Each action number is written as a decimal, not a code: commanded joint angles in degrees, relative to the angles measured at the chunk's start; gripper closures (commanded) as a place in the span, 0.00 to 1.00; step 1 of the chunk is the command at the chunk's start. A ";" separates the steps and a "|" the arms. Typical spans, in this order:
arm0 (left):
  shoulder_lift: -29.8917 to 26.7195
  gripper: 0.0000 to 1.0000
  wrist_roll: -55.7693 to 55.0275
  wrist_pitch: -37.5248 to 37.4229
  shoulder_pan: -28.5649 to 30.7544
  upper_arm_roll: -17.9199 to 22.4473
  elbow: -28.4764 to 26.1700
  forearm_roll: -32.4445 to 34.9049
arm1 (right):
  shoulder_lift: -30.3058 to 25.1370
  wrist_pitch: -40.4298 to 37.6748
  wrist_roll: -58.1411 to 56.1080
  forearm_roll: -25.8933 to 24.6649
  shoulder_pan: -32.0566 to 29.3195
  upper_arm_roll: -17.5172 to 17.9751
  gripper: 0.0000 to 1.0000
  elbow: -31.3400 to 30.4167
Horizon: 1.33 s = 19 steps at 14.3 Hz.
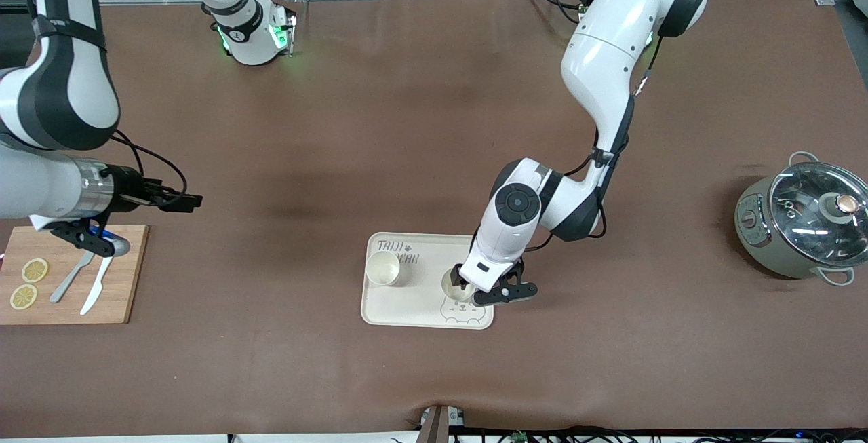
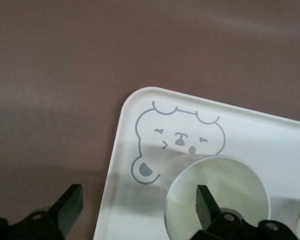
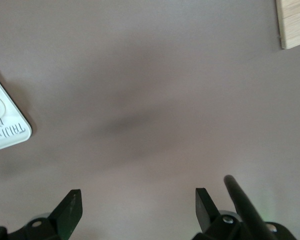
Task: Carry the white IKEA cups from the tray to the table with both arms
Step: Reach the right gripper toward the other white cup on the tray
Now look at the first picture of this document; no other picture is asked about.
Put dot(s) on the white IKEA cup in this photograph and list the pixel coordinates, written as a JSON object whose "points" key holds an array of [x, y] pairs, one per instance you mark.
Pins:
{"points": [[383, 270], [447, 290]]}

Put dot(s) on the glass pot lid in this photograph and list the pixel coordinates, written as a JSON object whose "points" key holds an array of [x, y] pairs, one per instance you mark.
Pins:
{"points": [[807, 226]]}

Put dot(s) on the lemon slice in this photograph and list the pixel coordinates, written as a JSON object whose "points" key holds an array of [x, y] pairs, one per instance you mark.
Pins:
{"points": [[35, 270], [24, 296]]}

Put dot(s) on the brown wooden post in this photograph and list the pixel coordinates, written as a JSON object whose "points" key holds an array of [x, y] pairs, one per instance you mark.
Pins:
{"points": [[434, 429]]}

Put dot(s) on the white plastic knife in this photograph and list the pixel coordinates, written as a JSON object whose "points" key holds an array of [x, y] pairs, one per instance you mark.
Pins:
{"points": [[95, 294]]}

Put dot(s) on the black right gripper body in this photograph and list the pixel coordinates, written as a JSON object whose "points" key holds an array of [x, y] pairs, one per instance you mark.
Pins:
{"points": [[128, 188]]}

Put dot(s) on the circuit board with green terminal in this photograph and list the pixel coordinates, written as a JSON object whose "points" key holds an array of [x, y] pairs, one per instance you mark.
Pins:
{"points": [[519, 437]]}

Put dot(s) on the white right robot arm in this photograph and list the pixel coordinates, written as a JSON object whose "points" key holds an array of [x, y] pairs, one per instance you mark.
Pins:
{"points": [[61, 90]]}

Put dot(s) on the small grey box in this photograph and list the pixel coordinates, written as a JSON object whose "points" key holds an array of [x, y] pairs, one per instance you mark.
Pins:
{"points": [[456, 419]]}

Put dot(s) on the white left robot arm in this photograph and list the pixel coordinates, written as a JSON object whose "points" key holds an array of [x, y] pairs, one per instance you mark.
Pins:
{"points": [[603, 43]]}

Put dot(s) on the grey plastic knife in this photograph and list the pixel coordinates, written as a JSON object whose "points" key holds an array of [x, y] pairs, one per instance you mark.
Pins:
{"points": [[64, 287]]}

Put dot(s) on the wooden cutting board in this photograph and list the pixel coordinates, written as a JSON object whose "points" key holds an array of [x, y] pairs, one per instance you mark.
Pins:
{"points": [[129, 294]]}

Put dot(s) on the grey-green electric cooking pot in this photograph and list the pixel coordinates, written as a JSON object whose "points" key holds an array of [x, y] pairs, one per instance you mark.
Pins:
{"points": [[756, 239]]}

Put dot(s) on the cream tray with bear print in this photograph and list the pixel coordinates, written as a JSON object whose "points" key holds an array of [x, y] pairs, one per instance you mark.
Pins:
{"points": [[420, 307]]}

